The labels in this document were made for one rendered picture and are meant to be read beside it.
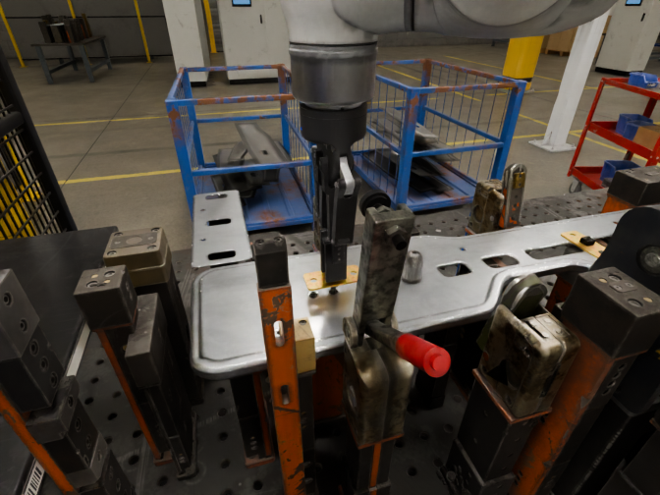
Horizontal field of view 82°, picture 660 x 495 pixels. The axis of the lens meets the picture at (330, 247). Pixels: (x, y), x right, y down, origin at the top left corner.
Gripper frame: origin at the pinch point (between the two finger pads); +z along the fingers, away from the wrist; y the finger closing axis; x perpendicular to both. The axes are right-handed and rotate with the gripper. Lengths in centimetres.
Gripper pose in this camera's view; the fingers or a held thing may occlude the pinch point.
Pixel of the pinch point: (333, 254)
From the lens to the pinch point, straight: 52.7
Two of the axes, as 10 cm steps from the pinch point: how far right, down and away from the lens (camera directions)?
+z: 0.0, 8.4, 5.4
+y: -2.8, -5.2, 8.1
